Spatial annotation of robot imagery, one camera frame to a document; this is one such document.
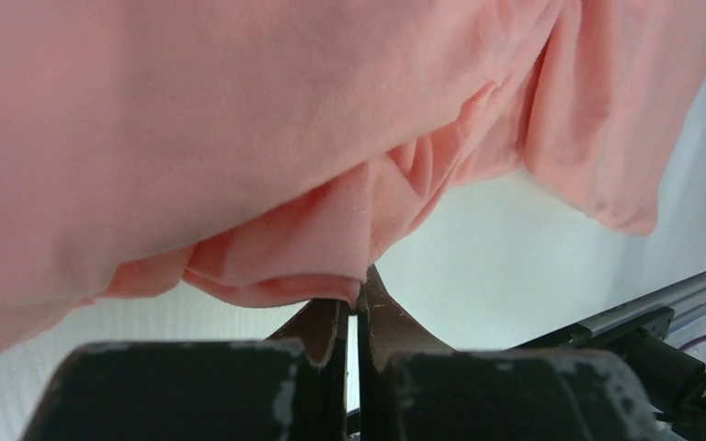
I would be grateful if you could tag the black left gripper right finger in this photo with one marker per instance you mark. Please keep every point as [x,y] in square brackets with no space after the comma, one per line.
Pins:
[414,386]

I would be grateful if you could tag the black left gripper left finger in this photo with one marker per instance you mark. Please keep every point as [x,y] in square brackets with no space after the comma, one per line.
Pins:
[289,386]

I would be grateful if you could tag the salmon pink t shirt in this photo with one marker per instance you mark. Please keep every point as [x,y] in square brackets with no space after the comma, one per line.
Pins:
[268,152]

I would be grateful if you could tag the aluminium frame rail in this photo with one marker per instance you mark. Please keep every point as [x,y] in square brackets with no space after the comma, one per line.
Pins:
[659,313]

